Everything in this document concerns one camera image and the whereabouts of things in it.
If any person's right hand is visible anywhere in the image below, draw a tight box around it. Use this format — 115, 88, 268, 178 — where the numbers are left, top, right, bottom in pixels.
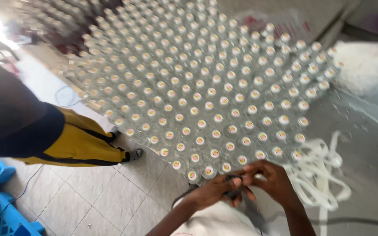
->
240, 161, 295, 206

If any person's left hand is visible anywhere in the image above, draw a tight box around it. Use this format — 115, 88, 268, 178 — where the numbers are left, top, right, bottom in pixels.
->
188, 175, 243, 210

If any small black object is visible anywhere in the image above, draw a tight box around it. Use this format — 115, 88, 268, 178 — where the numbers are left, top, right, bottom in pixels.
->
222, 175, 244, 201

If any group of clear capped bottles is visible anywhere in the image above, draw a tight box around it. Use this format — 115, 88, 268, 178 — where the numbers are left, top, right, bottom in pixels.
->
12, 0, 344, 186

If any clear plastic sheet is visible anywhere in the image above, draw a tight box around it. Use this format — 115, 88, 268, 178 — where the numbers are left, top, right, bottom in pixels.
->
327, 82, 378, 136

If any clear bag with red print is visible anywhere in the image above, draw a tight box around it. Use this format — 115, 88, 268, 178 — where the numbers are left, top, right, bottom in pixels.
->
234, 9, 312, 45

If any white bag of caps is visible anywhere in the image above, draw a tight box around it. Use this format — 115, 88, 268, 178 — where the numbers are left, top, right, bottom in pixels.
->
331, 39, 378, 97

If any blue plastic crate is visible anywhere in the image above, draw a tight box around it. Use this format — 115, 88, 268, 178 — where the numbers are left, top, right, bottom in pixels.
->
0, 151, 46, 236

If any heap of white strapping bands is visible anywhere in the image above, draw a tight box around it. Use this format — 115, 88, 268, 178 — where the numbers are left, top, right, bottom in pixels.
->
282, 130, 353, 236

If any looped blue cable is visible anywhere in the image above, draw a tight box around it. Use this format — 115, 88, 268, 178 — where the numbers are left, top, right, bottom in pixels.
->
55, 85, 83, 108

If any thin black floor cable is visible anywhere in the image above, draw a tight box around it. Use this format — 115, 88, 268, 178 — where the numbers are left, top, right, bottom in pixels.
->
0, 165, 43, 223

